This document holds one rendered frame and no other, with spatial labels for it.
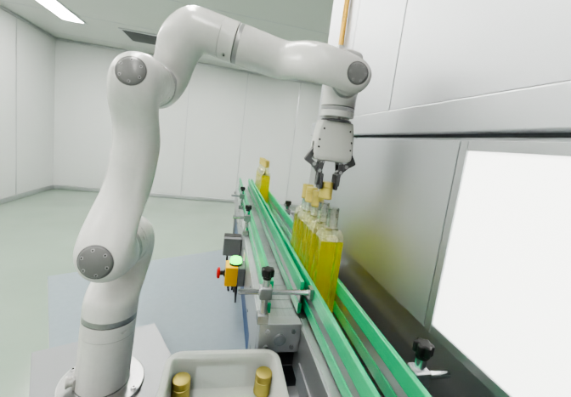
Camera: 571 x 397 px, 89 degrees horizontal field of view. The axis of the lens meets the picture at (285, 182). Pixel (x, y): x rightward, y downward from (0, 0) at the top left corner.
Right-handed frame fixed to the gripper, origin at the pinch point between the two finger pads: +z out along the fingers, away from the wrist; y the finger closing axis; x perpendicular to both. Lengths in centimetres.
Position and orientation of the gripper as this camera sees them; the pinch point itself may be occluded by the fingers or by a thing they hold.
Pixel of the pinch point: (327, 180)
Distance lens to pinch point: 75.1
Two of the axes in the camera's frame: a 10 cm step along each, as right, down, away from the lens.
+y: -9.8, -1.0, -2.0
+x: 1.8, 1.5, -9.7
